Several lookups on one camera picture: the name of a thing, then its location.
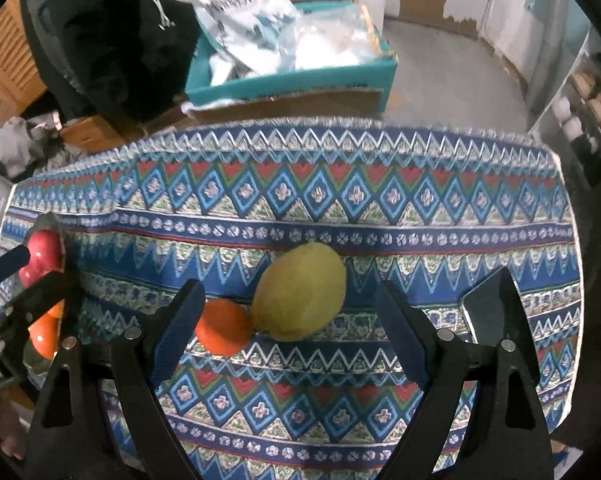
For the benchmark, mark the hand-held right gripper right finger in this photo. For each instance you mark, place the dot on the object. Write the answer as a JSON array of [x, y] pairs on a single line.
[[403, 335]]

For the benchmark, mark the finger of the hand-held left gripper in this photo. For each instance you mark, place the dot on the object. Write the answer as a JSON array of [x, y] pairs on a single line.
[[5, 262], [35, 291]]

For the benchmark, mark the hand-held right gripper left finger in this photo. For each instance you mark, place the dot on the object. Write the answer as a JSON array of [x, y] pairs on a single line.
[[178, 330]]

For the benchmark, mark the red plum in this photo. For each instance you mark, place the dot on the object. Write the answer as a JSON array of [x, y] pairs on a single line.
[[30, 275]]

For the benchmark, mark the small orange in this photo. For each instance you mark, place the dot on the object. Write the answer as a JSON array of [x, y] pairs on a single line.
[[55, 308], [45, 337], [223, 330]]

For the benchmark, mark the dark red apple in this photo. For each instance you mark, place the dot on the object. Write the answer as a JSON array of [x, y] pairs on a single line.
[[45, 252]]

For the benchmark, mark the clear glass plate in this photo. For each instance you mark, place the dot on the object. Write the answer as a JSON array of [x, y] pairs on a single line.
[[66, 255]]

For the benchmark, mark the yellow-green lemon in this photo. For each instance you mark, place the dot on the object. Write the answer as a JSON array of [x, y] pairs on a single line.
[[300, 292]]

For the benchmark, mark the person's left hand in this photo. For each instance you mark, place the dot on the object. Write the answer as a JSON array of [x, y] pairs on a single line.
[[3, 430]]

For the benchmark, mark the grey crumpled clothing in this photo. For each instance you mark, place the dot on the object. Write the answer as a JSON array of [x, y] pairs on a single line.
[[30, 145]]

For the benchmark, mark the brown wooden box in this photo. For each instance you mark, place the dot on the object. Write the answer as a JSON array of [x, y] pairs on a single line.
[[95, 135]]

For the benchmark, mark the blue patterned tablecloth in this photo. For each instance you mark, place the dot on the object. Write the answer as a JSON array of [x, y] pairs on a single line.
[[330, 185]]

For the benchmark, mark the wooden louvered wardrobe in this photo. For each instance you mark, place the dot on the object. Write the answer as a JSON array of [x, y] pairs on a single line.
[[5, 75]]

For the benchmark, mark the flat cardboard box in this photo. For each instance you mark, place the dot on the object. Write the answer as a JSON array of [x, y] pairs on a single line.
[[165, 122]]

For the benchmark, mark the black hanging coat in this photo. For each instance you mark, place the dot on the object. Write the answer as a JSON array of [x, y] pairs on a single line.
[[105, 50]]

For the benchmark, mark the teal cardboard box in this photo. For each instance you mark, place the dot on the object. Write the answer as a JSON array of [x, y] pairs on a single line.
[[290, 85]]

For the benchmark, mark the metal shelf rack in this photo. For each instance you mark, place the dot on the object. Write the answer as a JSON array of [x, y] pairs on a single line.
[[580, 110]]

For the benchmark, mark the clear plastic bag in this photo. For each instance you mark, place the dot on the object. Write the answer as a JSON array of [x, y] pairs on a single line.
[[330, 40]]

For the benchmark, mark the white printed plastic bag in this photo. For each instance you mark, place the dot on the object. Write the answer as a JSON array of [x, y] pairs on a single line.
[[230, 15]]

